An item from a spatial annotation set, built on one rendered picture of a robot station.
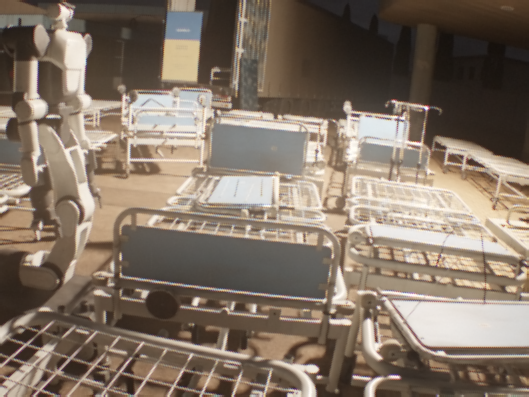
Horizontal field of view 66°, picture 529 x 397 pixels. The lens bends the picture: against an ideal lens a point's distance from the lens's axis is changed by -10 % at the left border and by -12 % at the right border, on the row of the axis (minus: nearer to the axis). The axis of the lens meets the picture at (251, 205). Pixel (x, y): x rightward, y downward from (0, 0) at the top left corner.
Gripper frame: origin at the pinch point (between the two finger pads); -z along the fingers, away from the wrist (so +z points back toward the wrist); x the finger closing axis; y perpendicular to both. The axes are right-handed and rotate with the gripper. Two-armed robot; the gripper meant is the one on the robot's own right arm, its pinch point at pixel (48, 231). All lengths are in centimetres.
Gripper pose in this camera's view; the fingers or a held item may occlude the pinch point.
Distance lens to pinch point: 189.8
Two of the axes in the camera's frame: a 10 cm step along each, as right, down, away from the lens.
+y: 0.7, -2.6, 9.6
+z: -1.1, -9.6, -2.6
